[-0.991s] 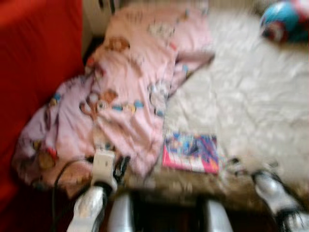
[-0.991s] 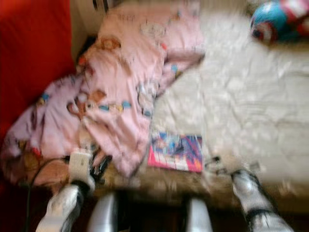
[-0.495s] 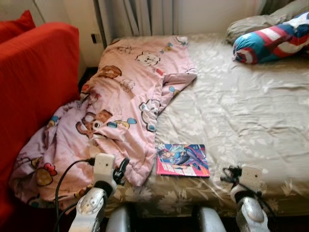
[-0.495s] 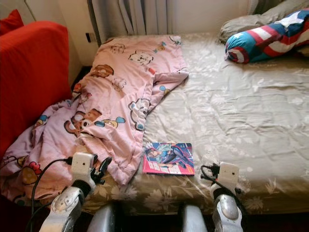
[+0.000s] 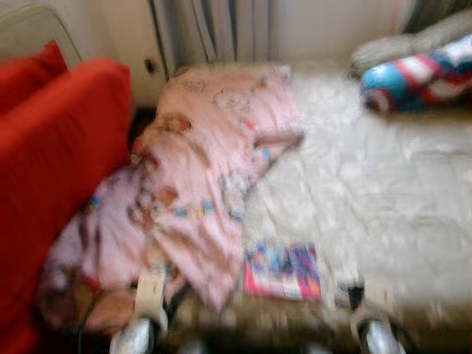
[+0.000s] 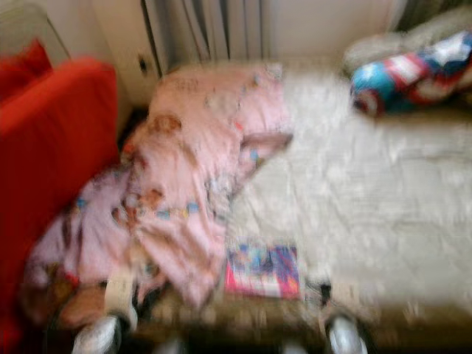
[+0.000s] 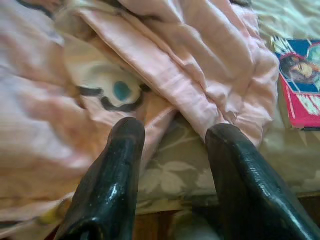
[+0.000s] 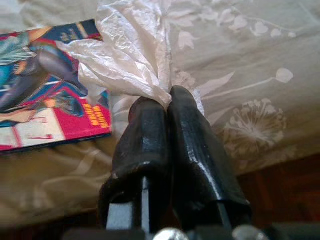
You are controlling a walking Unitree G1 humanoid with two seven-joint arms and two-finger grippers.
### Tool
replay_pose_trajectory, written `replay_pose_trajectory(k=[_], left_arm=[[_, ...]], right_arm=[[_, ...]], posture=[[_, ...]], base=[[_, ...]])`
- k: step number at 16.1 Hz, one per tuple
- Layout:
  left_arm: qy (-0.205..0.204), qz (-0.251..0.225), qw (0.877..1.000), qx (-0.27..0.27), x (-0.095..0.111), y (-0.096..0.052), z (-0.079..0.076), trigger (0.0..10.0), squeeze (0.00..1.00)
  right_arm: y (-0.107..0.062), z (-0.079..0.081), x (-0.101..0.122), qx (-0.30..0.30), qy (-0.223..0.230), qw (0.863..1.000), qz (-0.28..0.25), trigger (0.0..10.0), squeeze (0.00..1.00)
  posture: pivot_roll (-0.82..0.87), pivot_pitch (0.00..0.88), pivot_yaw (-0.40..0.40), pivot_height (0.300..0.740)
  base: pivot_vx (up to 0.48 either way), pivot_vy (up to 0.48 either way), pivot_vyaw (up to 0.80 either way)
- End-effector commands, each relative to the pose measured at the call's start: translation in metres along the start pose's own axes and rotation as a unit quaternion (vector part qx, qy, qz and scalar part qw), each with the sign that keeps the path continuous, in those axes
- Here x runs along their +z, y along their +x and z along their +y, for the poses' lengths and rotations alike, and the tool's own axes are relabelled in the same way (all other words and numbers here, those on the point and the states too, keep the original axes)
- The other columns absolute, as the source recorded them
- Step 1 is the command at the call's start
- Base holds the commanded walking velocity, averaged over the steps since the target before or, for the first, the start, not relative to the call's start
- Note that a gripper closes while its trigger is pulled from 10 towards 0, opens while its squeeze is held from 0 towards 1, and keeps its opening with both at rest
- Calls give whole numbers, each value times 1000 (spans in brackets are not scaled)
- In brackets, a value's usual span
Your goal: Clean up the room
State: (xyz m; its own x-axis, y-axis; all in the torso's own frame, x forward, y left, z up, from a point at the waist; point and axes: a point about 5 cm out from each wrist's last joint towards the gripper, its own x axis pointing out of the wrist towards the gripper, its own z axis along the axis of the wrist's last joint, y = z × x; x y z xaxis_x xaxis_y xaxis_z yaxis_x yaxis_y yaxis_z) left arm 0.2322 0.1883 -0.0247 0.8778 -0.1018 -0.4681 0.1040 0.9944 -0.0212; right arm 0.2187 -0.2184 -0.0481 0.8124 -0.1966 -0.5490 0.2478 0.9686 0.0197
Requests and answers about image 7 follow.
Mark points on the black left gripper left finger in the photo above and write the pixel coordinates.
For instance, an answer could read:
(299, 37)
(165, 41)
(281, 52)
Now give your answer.
(107, 190)

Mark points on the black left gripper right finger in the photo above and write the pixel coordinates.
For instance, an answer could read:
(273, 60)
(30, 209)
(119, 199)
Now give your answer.
(250, 190)

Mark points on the beige floral bed sheet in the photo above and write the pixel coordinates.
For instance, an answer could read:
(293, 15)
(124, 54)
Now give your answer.
(175, 160)

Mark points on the colourful comic book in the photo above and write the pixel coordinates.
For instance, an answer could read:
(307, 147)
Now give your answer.
(300, 75)

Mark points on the pink cartoon print blanket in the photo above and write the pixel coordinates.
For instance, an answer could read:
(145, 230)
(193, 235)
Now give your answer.
(187, 62)

